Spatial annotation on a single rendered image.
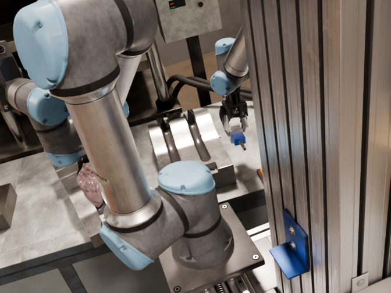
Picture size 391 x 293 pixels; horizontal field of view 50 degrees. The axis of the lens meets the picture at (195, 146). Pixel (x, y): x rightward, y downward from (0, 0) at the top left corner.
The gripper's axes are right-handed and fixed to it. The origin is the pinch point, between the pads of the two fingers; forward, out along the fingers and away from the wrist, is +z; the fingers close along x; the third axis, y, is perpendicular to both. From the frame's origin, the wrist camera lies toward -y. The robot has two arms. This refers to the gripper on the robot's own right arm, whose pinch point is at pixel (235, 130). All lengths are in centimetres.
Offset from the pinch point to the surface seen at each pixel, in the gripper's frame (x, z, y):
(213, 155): -10.2, 6.2, 3.4
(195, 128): -12.9, 3.9, -15.3
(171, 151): -24.7, 7.5, -8.7
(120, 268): -55, 40, 13
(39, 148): -86, 18, -59
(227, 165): -7.2, 6.4, 11.8
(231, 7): 87, 41, -316
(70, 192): -64, 8, 1
